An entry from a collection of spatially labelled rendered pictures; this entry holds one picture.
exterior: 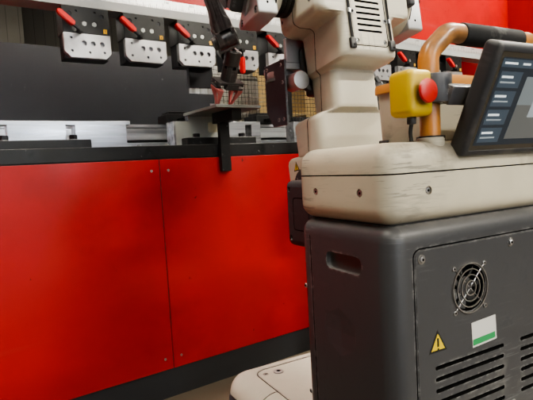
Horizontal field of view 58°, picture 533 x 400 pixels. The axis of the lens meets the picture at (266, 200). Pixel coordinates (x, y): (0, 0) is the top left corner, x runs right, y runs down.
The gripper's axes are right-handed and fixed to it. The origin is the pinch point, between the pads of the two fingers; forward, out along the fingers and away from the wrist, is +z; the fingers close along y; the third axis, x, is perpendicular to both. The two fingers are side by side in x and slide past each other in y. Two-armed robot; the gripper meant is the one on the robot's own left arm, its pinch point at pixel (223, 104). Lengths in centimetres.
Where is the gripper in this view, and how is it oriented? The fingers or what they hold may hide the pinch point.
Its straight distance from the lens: 179.1
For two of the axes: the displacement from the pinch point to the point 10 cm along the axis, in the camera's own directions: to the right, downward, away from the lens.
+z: -2.2, 8.4, 4.9
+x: 5.2, 5.3, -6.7
